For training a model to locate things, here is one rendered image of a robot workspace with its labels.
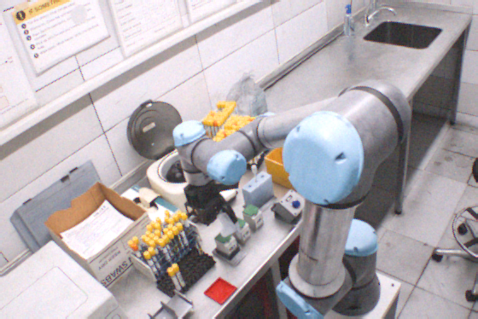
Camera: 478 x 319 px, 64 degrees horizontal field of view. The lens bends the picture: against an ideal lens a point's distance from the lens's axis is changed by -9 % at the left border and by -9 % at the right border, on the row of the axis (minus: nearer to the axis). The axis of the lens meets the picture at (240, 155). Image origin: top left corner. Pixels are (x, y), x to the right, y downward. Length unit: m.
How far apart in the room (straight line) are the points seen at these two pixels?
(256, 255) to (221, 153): 0.46
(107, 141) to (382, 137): 1.14
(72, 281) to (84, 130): 0.66
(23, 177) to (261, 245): 0.79
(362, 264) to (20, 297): 0.76
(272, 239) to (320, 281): 0.50
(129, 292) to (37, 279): 0.36
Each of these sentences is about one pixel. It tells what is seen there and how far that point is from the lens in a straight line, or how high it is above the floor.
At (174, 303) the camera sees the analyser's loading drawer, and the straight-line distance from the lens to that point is 1.17.
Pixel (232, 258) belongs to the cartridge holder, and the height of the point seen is 0.89.
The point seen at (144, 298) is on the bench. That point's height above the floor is 0.88.
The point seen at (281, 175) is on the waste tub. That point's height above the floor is 0.93.
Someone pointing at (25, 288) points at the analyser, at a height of 1.17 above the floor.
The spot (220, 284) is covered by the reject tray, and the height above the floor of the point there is 0.88.
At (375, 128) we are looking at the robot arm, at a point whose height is 1.52.
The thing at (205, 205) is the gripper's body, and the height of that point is 1.13.
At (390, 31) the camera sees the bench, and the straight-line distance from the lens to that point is 2.95.
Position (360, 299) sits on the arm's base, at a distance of 1.06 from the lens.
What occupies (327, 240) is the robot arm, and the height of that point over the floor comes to 1.30.
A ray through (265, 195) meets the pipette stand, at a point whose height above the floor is 0.91.
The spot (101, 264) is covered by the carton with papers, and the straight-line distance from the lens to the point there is 1.26.
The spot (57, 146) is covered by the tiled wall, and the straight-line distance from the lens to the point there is 1.45.
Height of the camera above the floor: 1.83
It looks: 35 degrees down
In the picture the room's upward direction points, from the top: 11 degrees counter-clockwise
